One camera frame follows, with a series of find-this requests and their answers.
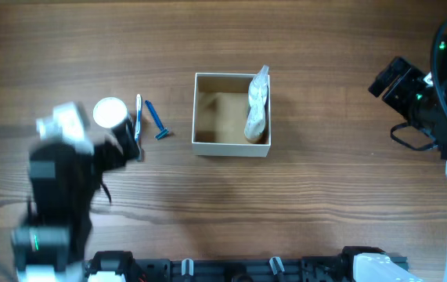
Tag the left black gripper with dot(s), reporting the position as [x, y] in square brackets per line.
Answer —
[110, 150]

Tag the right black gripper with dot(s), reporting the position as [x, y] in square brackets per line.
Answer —
[394, 84]

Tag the white floral lotion tube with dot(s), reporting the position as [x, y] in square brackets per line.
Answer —
[256, 118]

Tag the dark mouthwash spray bottle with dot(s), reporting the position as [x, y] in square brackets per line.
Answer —
[258, 84]

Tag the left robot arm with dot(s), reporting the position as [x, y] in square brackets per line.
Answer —
[65, 173]

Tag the clear cotton swab tub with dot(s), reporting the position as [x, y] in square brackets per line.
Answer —
[109, 112]

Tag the blue white toothbrush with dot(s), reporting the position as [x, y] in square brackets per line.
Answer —
[138, 125]

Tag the blue disposable razor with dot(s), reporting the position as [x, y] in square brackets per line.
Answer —
[163, 130]

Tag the beige open cardboard box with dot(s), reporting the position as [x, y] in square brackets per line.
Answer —
[220, 108]

